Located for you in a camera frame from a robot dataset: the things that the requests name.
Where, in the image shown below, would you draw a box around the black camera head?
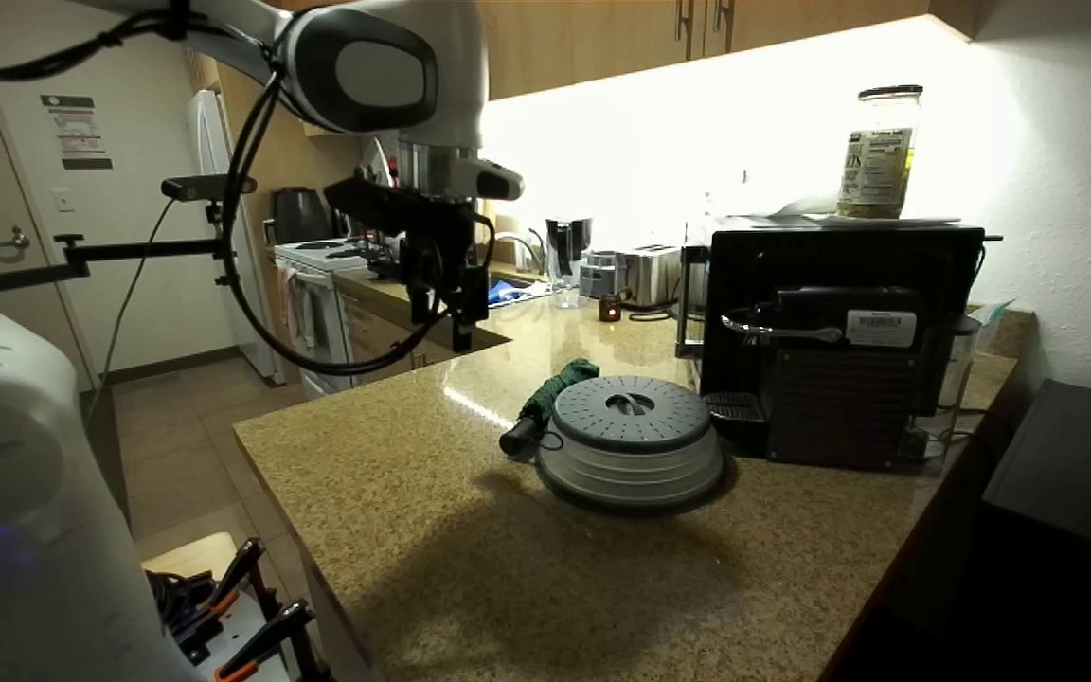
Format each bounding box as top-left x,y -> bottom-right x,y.
159,169 -> 260,206

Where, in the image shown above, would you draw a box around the black kettle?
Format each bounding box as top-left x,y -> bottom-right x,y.
268,184 -> 342,247

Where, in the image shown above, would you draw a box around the tool tray with pliers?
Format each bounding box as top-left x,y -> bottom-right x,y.
139,534 -> 324,682

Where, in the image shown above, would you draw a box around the white stove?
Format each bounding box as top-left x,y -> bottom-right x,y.
268,233 -> 378,398

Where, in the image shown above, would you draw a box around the glass jar with label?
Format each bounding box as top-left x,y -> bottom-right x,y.
832,79 -> 927,223

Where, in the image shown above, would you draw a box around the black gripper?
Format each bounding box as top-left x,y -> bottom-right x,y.
407,184 -> 500,360

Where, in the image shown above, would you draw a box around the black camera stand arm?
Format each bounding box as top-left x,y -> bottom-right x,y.
0,223 -> 243,294

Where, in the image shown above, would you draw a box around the door handle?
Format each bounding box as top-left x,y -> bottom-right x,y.
0,223 -> 38,264

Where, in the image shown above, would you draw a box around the black coffee machine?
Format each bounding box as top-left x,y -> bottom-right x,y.
706,283 -> 944,475

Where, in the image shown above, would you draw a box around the large black box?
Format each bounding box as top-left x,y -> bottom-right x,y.
937,376 -> 1091,682

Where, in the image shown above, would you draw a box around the white hanging towel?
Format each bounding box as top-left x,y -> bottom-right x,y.
186,82 -> 243,180

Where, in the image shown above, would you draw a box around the black steel microwave oven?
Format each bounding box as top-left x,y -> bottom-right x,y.
676,221 -> 988,422

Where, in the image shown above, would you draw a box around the green umbrella black handle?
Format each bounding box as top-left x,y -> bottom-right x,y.
495,357 -> 603,462

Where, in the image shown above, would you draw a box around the silver toaster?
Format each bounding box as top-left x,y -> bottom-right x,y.
610,242 -> 686,316

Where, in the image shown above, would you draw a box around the clear water filter pitcher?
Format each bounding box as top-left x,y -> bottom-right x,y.
543,217 -> 599,302

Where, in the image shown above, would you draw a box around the chrome sink faucet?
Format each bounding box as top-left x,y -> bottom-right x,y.
488,223 -> 557,283

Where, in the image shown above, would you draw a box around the wooden wall cabinets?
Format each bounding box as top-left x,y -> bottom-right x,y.
476,0 -> 994,101

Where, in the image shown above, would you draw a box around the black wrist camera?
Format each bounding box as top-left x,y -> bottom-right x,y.
324,169 -> 432,247

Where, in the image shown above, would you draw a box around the printed paper notice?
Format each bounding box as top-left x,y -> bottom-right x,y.
38,91 -> 118,175

